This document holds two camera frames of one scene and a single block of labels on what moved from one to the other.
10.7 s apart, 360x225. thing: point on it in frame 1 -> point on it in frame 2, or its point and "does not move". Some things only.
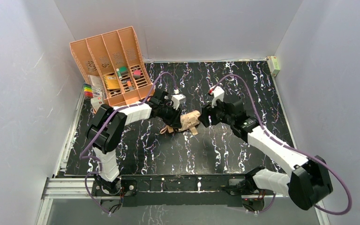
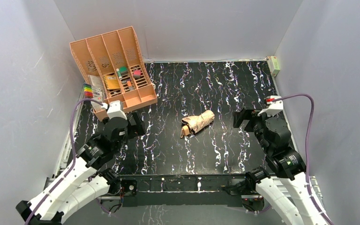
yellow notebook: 111,81 does not move
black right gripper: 207,116 -> 240,117
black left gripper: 174,119 -> 137,123
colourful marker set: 88,92 does not move
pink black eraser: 137,74 does not move
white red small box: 96,101 does not move
